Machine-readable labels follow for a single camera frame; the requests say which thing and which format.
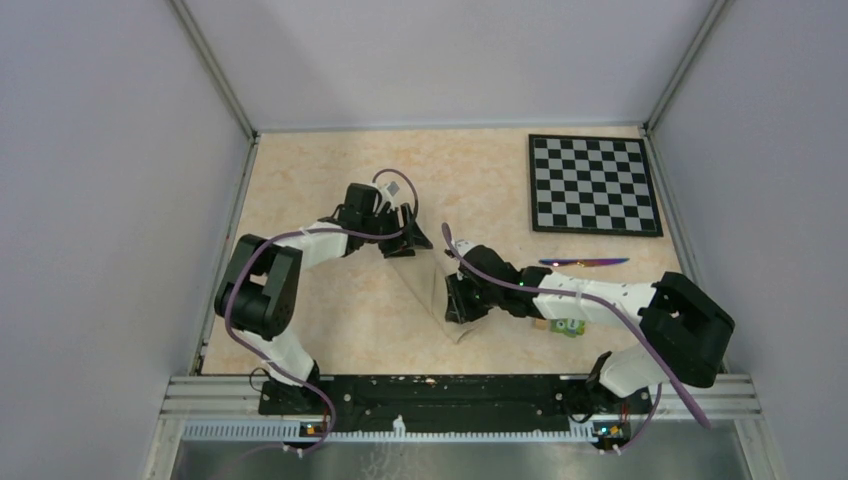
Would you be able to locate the iridescent purple utensil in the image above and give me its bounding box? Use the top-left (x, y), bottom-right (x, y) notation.
top-left (538, 257), bottom-right (629, 268)

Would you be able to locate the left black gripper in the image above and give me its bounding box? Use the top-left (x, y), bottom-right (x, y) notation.
top-left (361, 202), bottom-right (432, 258)

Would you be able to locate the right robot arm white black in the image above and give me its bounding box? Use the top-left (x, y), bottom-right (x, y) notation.
top-left (446, 241), bottom-right (735, 412)

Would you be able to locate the black white checkerboard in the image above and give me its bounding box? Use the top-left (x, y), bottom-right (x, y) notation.
top-left (528, 134), bottom-right (664, 238)

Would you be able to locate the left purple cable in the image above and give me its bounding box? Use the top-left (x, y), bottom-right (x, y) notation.
top-left (223, 168), bottom-right (421, 458)

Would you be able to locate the purple cable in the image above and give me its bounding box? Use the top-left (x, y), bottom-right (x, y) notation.
top-left (441, 222), bottom-right (713, 455)
top-left (223, 168), bottom-right (421, 458)

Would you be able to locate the beige cloth napkin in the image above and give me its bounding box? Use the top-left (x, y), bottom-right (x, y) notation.
top-left (387, 250), bottom-right (489, 343)

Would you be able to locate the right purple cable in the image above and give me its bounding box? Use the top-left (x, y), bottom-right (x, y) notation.
top-left (441, 222), bottom-right (713, 455)

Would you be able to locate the aluminium frame rail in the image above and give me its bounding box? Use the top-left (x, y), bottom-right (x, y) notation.
top-left (157, 374), bottom-right (763, 445)

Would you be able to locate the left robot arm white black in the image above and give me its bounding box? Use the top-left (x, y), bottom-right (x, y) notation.
top-left (214, 183), bottom-right (433, 414)

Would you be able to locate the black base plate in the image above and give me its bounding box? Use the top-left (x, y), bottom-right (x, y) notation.
top-left (258, 374), bottom-right (651, 433)

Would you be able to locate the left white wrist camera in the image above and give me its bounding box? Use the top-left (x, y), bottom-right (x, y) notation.
top-left (377, 181), bottom-right (400, 202)

